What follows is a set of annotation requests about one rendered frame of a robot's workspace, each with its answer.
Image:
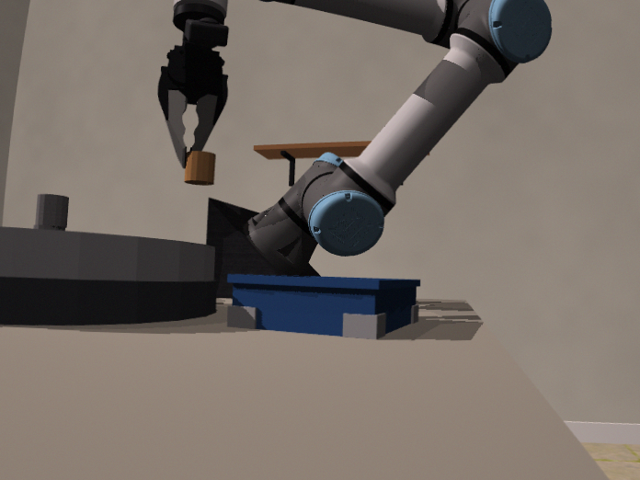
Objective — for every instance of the dark grey cylinder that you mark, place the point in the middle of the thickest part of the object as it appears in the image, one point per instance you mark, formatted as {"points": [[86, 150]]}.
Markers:
{"points": [[49, 227], [52, 210]]}

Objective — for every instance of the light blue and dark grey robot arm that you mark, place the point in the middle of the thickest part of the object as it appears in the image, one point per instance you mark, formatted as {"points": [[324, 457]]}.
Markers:
{"points": [[344, 211]]}

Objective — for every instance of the bronze cylindrical sleeve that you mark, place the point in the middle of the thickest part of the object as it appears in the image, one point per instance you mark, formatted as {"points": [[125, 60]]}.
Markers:
{"points": [[200, 167]]}

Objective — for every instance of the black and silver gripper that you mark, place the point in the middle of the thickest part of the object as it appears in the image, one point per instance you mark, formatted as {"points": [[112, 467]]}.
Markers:
{"points": [[193, 68]]}

